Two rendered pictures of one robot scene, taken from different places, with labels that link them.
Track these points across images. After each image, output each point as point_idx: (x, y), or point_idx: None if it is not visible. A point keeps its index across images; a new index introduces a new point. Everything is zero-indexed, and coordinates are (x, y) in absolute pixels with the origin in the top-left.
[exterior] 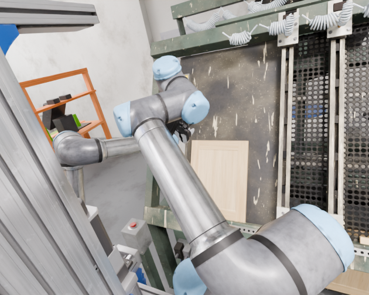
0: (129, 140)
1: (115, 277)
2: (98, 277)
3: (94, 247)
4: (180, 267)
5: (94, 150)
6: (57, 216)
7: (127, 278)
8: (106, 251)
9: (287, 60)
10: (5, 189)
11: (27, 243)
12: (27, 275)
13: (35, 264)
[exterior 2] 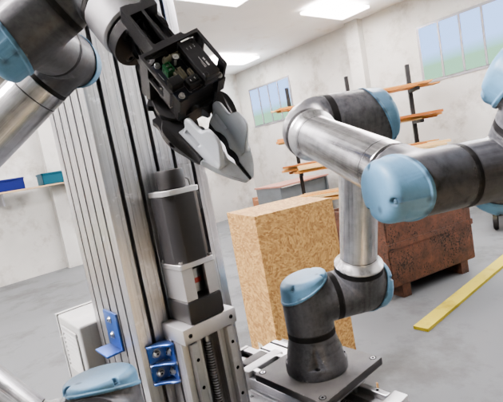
0: (325, 133)
1: (120, 265)
2: (108, 239)
3: (104, 205)
4: (122, 366)
5: (283, 128)
6: (85, 147)
7: (183, 325)
8: (168, 256)
9: None
10: (69, 104)
11: (77, 151)
12: (78, 175)
13: (80, 171)
